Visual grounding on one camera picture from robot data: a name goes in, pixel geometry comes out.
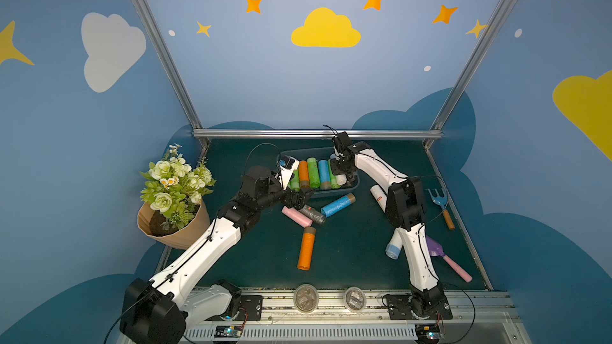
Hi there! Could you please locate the orange bag roll gold end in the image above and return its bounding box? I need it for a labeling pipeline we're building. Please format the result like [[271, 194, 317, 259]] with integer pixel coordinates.
[[298, 161, 310, 189]]

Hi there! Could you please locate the light green bag roll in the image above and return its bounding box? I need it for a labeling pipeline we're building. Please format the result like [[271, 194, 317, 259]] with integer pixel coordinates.
[[289, 170, 301, 192]]

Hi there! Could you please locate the green bag roll red label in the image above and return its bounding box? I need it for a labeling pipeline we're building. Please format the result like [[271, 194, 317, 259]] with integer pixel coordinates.
[[307, 157, 320, 189]]

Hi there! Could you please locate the blue bag roll gold end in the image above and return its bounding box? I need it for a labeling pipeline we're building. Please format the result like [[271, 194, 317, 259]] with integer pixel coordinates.
[[318, 160, 331, 190]]

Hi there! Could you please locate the white roll red label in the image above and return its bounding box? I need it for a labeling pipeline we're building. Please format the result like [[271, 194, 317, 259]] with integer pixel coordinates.
[[370, 185, 387, 212]]

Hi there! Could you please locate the white roll blue end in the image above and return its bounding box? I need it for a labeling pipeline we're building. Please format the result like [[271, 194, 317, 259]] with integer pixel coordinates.
[[336, 175, 347, 186]]

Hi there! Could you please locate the bright green bag roll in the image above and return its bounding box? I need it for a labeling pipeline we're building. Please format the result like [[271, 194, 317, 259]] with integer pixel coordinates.
[[328, 162, 340, 190]]

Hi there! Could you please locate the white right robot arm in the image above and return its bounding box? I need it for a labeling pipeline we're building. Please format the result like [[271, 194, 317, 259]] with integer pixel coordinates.
[[331, 132, 453, 319]]

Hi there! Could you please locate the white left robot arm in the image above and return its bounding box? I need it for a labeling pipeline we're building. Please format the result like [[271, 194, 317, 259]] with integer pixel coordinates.
[[118, 166, 313, 343]]

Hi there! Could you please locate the pink bag roll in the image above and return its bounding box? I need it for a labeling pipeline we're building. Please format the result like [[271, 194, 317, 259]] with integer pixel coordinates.
[[281, 206, 312, 228]]

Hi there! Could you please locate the dark grey bag roll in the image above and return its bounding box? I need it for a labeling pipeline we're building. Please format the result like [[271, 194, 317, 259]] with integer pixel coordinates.
[[299, 205, 327, 225]]

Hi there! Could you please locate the teal plastic storage box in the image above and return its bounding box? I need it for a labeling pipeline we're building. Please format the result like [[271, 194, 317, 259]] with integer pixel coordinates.
[[281, 147, 360, 199]]

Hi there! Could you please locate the small white roll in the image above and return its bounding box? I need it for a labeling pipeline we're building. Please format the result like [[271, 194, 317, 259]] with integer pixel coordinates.
[[385, 229, 403, 261]]

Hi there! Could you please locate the artificial flower bouquet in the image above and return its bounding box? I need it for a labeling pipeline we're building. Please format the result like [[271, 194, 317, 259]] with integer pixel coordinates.
[[140, 143, 216, 236]]

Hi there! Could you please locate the left clear round dish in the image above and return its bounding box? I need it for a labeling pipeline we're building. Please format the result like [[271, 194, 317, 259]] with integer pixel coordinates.
[[293, 283, 320, 314]]

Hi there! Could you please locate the clear round dish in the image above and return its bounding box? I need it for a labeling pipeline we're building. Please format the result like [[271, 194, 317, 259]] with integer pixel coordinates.
[[344, 287, 367, 313], [293, 283, 320, 314]]

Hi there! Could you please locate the blue garden fork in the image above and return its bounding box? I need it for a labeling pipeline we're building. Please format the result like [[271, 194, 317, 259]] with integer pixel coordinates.
[[426, 189, 456, 230]]

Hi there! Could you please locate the beige flower pot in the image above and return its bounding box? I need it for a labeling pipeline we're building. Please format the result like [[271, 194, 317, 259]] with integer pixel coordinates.
[[137, 203, 210, 250]]

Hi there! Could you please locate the right clear round dish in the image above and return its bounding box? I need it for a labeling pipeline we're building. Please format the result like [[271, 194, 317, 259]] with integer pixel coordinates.
[[344, 287, 367, 313]]

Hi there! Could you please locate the purple object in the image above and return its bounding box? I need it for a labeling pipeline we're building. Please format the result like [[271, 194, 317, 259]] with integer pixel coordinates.
[[426, 236, 473, 283]]

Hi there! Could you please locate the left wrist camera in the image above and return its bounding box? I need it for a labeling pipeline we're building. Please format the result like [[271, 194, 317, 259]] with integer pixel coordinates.
[[279, 154, 300, 190]]

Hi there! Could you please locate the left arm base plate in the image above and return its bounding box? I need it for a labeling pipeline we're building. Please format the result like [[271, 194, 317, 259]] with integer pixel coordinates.
[[207, 295, 263, 322]]

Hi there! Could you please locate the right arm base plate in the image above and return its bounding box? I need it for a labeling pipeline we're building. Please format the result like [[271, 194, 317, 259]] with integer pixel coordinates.
[[382, 294, 454, 320]]

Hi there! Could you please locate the metal rail frame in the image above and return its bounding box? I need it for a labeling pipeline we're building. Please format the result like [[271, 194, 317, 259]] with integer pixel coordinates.
[[151, 287, 531, 343]]

